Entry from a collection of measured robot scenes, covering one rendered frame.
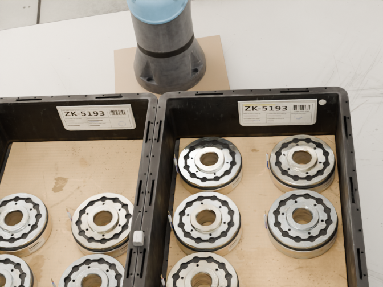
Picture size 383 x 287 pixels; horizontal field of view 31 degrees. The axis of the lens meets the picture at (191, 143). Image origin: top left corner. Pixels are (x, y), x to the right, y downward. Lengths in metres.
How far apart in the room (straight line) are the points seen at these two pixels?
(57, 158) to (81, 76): 0.36
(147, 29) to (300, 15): 0.42
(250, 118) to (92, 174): 0.28
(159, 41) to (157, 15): 0.06
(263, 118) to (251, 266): 0.25
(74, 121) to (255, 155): 0.31
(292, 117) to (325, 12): 0.51
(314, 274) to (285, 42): 0.65
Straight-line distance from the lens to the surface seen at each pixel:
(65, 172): 1.17
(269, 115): 1.12
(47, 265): 1.08
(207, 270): 0.98
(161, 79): 1.36
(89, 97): 1.13
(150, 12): 1.27
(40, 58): 1.59
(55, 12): 2.87
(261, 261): 1.02
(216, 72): 1.42
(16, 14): 2.92
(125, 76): 1.44
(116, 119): 1.15
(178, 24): 1.30
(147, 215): 0.96
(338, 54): 1.48
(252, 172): 1.11
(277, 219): 1.02
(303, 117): 1.12
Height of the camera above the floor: 1.72
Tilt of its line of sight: 50 degrees down
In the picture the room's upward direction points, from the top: 10 degrees counter-clockwise
